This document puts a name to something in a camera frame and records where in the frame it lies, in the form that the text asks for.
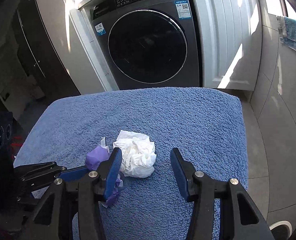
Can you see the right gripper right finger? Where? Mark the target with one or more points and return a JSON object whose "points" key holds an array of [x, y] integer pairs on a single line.
{"points": [[239, 216]]}

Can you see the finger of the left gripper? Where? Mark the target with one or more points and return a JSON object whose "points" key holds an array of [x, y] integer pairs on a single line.
{"points": [[74, 173], [39, 172]]}

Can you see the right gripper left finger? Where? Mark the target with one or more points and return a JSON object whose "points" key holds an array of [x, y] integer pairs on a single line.
{"points": [[52, 218]]}

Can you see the small purple wrapper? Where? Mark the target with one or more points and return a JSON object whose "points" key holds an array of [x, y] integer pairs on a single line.
{"points": [[107, 165]]}

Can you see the white tissue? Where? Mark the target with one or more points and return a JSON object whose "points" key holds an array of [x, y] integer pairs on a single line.
{"points": [[138, 154]]}

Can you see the round white trash bin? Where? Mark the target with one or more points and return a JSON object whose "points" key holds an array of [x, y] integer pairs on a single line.
{"points": [[281, 230]]}

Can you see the blue terry towel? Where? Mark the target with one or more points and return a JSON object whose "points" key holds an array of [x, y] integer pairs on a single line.
{"points": [[206, 125]]}

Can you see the dark refrigerator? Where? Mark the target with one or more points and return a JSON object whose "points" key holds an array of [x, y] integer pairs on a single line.
{"points": [[37, 54]]}

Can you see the dark grey washing machine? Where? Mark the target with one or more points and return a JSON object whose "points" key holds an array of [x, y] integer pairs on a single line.
{"points": [[148, 43]]}

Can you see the blue cloth on sill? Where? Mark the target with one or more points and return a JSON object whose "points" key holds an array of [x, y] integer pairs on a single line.
{"points": [[287, 31]]}

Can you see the white cabinet door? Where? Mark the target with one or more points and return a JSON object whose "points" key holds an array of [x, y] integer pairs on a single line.
{"points": [[231, 40]]}

